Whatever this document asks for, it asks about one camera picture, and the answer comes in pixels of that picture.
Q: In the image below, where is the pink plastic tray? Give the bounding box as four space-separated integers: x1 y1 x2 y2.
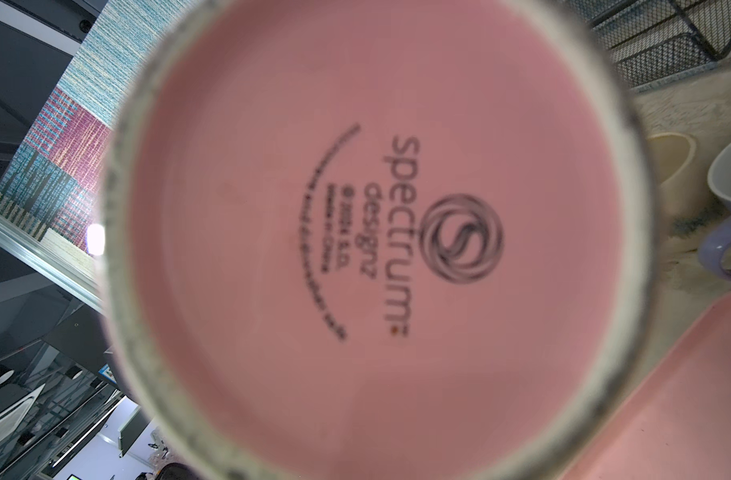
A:
563 293 731 479

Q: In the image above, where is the black wire mesh shelf rack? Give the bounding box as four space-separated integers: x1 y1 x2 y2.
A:
563 0 731 88

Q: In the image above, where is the purple ceramic mug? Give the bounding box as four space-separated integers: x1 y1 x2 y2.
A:
697 143 731 281

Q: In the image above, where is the pink ghost pattern mug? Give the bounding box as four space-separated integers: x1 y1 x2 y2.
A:
99 1 659 479

